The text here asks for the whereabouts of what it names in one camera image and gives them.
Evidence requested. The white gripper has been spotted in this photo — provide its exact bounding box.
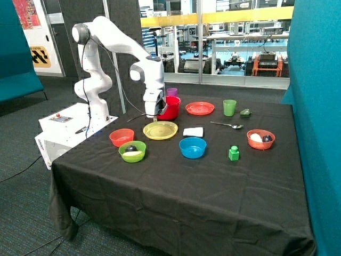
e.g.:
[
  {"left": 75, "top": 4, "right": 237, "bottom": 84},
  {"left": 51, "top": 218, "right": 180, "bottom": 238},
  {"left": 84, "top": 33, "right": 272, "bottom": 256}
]
[{"left": 143, "top": 90, "right": 168, "bottom": 122}]

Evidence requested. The yellow plastic plate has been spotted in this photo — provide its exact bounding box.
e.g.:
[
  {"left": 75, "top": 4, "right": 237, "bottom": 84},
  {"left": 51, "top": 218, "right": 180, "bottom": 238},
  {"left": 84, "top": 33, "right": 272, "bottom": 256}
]
[{"left": 143, "top": 121, "right": 178, "bottom": 140}]

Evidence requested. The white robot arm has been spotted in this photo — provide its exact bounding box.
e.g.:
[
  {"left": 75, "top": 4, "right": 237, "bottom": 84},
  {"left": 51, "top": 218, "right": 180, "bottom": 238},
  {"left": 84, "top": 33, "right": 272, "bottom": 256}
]
[{"left": 71, "top": 16, "right": 168, "bottom": 122}]

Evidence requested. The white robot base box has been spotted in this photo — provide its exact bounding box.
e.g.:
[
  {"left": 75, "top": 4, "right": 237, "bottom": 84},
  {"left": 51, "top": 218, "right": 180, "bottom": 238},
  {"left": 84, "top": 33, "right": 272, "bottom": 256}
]
[{"left": 35, "top": 103, "right": 117, "bottom": 170}]

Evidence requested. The large red bowl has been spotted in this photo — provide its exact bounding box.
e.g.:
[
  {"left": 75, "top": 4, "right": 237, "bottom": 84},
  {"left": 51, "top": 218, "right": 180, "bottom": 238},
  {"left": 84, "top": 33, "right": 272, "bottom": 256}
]
[{"left": 157, "top": 96, "right": 181, "bottom": 121}]

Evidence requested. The small red bowl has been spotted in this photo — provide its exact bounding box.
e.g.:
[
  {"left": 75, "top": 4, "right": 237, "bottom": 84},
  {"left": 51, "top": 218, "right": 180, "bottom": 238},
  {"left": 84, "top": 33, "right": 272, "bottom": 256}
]
[{"left": 109, "top": 129, "right": 134, "bottom": 147}]

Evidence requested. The dark plum in green bowl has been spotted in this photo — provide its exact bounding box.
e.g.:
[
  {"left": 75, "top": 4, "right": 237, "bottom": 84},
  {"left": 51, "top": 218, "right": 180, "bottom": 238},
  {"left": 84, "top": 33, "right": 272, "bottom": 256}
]
[{"left": 125, "top": 145, "right": 137, "bottom": 153}]

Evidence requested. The lime green bowl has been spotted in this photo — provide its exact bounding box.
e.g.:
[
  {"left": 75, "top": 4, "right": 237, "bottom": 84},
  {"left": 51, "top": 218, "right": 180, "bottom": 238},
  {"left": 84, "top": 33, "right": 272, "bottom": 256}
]
[{"left": 118, "top": 141, "right": 147, "bottom": 163}]

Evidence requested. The white item in green bowl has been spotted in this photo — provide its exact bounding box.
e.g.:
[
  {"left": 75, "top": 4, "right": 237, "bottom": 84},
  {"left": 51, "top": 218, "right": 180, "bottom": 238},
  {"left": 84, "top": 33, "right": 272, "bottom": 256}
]
[{"left": 123, "top": 150, "right": 142, "bottom": 157}]

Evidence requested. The blue plastic bowl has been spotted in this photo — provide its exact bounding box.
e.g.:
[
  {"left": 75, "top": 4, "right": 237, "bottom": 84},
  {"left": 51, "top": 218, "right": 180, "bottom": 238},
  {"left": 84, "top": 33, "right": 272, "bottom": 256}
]
[{"left": 179, "top": 137, "right": 207, "bottom": 159}]

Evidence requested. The white item in orange bowl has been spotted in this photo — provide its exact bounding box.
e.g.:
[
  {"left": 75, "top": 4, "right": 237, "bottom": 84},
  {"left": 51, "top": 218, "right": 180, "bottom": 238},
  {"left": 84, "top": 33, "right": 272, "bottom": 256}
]
[{"left": 250, "top": 133, "right": 263, "bottom": 143}]

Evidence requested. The orange bowl right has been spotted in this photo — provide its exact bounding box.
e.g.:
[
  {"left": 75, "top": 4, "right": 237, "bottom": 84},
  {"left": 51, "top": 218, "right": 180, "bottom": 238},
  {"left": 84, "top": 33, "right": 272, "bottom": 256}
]
[{"left": 247, "top": 129, "right": 275, "bottom": 150}]

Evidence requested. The dark plum in orange bowl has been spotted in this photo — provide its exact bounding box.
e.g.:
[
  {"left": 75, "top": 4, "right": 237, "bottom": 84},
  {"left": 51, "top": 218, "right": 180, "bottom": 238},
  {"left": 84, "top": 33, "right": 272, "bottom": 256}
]
[{"left": 262, "top": 134, "right": 273, "bottom": 143}]

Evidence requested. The purple plastic cup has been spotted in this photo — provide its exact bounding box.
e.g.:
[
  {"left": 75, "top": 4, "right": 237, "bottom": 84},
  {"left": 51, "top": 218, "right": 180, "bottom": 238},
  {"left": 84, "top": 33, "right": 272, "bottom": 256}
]
[{"left": 167, "top": 87, "right": 178, "bottom": 97}]

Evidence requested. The orange-red plastic plate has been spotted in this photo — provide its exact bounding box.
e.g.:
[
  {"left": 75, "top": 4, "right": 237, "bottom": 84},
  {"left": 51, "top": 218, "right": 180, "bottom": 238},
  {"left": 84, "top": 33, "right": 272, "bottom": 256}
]
[{"left": 185, "top": 101, "right": 215, "bottom": 116}]

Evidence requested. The white folded cloth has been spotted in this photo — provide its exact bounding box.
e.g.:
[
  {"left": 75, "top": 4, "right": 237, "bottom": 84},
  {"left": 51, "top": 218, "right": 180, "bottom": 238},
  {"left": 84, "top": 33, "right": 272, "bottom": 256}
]
[{"left": 183, "top": 127, "right": 204, "bottom": 138}]

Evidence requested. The black tablecloth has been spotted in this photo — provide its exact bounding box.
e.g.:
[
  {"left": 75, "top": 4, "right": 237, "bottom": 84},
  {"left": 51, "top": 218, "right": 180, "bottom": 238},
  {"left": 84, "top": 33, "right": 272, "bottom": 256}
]
[{"left": 48, "top": 98, "right": 316, "bottom": 255}]

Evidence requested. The green plastic cup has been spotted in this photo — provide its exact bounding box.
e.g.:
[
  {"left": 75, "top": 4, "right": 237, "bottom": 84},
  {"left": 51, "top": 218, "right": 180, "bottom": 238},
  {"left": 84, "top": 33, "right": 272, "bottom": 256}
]
[{"left": 223, "top": 99, "right": 237, "bottom": 117}]

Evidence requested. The metal spoon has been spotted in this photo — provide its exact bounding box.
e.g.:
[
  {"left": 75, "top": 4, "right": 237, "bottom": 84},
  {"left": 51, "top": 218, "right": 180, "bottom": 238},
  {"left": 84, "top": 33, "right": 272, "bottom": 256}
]
[{"left": 210, "top": 121, "right": 243, "bottom": 130}]

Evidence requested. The green toy block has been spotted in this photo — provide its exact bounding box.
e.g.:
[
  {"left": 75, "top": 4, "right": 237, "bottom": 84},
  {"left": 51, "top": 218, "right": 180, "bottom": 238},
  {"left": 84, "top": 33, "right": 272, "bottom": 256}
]
[{"left": 229, "top": 146, "right": 239, "bottom": 161}]

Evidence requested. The black tripod stand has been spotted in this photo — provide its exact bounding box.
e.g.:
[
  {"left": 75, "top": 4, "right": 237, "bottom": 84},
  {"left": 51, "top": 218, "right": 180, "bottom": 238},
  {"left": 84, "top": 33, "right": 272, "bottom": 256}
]
[{"left": 149, "top": 26, "right": 161, "bottom": 56}]

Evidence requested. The green toy pepper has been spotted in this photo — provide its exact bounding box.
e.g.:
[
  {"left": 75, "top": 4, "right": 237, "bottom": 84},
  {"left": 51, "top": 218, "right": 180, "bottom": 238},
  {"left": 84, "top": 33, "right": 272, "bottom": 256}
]
[{"left": 240, "top": 109, "right": 252, "bottom": 118}]

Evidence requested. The orange black robot cart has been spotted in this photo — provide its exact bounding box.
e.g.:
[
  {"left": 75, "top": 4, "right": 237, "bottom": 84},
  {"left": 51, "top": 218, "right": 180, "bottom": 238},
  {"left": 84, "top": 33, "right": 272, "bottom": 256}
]
[{"left": 251, "top": 52, "right": 283, "bottom": 77}]

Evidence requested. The yellow black sign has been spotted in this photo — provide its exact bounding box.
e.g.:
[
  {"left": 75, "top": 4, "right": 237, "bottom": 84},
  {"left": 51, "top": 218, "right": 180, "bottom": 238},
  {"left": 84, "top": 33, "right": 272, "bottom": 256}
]
[{"left": 30, "top": 46, "right": 51, "bottom": 68}]

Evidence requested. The teal sofa left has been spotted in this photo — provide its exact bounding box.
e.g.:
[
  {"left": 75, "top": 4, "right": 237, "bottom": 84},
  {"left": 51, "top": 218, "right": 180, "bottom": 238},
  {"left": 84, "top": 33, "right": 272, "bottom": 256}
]
[{"left": 0, "top": 1, "right": 44, "bottom": 102}]

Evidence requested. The teal partition right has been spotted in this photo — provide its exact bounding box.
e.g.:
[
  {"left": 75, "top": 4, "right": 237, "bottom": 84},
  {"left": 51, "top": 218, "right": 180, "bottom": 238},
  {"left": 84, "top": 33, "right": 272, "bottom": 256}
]
[{"left": 282, "top": 1, "right": 340, "bottom": 255}]

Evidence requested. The red poster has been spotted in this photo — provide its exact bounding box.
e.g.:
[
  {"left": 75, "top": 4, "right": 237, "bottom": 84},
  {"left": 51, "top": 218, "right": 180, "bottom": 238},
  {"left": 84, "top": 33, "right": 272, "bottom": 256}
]
[{"left": 12, "top": 0, "right": 42, "bottom": 30}]

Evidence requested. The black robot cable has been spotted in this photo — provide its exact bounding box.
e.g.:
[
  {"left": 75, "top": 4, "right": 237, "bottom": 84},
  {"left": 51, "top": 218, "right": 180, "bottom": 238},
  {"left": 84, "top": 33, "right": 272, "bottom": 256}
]
[{"left": 0, "top": 37, "right": 150, "bottom": 183}]

